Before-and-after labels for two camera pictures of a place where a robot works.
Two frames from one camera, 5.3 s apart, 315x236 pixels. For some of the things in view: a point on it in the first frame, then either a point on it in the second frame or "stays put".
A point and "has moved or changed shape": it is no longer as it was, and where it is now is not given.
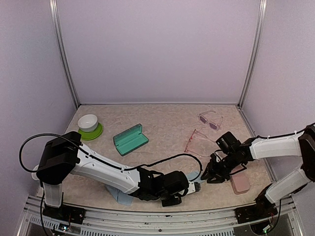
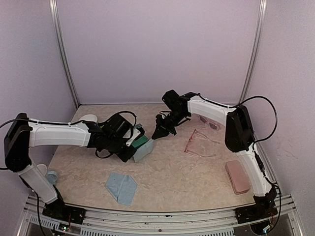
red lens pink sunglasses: (200, 145) stays put
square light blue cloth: (192, 175) -> (143, 151)
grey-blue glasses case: (130, 140) has moved or changed shape
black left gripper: (169, 203) -> (125, 156)
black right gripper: (212, 168) -> (161, 130)
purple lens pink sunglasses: (213, 126) stays put
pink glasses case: (239, 179) stays put
